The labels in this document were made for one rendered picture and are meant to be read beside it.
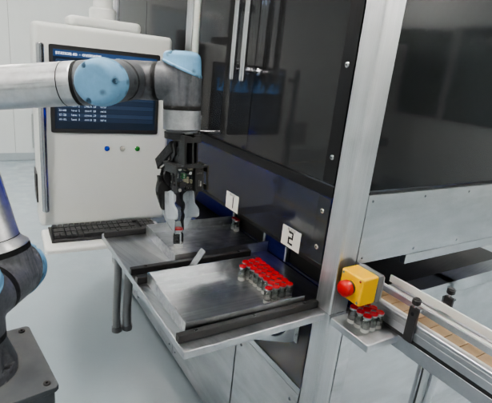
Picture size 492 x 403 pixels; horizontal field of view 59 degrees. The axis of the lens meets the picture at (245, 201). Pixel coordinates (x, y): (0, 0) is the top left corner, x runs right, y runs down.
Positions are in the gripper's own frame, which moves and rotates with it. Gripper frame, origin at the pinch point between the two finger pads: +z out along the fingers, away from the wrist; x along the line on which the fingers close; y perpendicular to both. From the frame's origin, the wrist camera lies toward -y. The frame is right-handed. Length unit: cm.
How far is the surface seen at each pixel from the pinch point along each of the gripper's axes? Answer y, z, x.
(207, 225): -55, 21, 37
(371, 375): 9, 54, 61
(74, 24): -88, -49, 0
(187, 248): -40, 22, 22
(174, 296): -13.1, 24.3, 5.3
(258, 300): -2.8, 25.5, 24.7
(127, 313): -104, 77, 21
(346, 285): 18.4, 14.4, 34.7
